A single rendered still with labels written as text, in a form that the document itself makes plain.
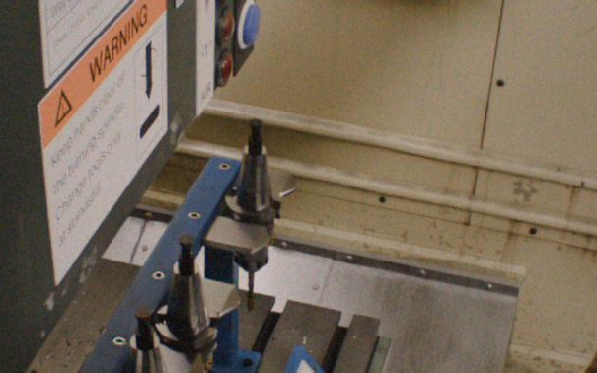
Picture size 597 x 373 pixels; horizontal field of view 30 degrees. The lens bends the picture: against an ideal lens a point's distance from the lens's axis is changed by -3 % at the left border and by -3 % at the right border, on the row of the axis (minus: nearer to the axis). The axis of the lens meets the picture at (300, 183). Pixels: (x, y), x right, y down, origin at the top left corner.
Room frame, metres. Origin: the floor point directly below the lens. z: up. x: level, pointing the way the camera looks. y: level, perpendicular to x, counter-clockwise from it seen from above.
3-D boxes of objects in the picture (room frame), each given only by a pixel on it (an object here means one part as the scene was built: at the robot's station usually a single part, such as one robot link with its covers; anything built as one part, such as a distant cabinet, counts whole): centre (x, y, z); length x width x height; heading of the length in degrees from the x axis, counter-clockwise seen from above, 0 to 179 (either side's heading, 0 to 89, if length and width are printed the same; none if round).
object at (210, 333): (0.83, 0.10, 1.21); 0.06 x 0.06 x 0.03
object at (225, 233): (0.99, 0.07, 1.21); 0.07 x 0.05 x 0.01; 77
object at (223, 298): (0.89, 0.09, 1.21); 0.07 x 0.05 x 0.01; 77
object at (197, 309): (0.83, 0.10, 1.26); 0.04 x 0.04 x 0.07
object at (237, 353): (1.11, 0.09, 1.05); 0.10 x 0.05 x 0.30; 77
